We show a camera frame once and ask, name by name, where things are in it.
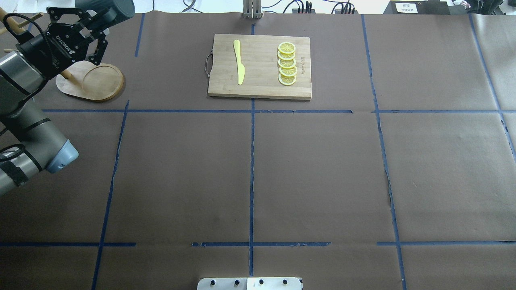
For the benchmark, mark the wooden cutting board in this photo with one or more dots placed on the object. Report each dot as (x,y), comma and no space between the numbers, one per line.
(259,56)

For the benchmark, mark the wooden cup storage rack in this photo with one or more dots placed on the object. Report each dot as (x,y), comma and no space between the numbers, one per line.
(88,78)

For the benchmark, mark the yellow plastic knife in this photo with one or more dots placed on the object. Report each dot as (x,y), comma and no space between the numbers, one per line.
(240,65)

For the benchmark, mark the lemon slice two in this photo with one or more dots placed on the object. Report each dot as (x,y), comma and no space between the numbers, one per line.
(286,57)

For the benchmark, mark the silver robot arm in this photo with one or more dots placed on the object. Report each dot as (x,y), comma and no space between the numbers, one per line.
(41,146)

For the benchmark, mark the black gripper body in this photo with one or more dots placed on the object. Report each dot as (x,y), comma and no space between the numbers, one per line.
(51,57)

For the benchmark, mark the aluminium frame post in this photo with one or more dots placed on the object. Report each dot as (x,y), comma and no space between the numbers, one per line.
(252,9)

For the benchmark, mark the lemon slice four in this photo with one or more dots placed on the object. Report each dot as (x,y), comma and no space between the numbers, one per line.
(288,72)

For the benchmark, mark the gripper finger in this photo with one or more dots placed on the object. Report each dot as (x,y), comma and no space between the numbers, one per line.
(101,46)
(84,18)

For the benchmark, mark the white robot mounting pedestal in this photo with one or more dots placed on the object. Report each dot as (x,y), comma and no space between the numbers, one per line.
(251,283)

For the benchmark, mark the blue mug yellow inside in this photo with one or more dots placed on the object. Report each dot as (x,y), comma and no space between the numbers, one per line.
(107,12)

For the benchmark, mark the black box with label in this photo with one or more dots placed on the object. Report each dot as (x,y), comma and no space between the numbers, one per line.
(421,7)

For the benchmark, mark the lemon slice three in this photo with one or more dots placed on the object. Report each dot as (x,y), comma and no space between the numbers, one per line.
(286,63)

